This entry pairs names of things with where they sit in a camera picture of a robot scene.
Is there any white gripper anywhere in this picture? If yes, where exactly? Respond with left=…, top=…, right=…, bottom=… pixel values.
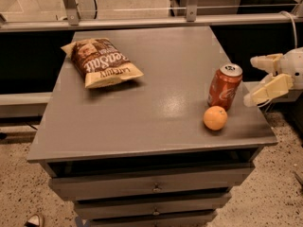
left=243, top=47, right=303, bottom=107

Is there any red coke can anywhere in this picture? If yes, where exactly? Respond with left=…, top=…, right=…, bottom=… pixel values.
left=207, top=63, right=242, bottom=111

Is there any orange fruit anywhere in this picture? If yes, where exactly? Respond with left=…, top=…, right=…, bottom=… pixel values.
left=203, top=106, right=227, bottom=131

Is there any grey drawer cabinet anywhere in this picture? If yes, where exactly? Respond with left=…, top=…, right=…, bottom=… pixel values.
left=27, top=26, right=276, bottom=227

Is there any brown chip bag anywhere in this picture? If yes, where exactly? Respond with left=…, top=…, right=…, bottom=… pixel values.
left=62, top=38, right=143, bottom=89

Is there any shoe tip on floor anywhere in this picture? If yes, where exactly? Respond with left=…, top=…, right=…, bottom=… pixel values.
left=24, top=214, right=45, bottom=227

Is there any white cable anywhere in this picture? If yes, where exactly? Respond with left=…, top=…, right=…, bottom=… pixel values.
left=278, top=10, right=299, bottom=50

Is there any metal railing frame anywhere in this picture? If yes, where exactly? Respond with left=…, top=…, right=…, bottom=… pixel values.
left=0, top=0, right=303, bottom=32

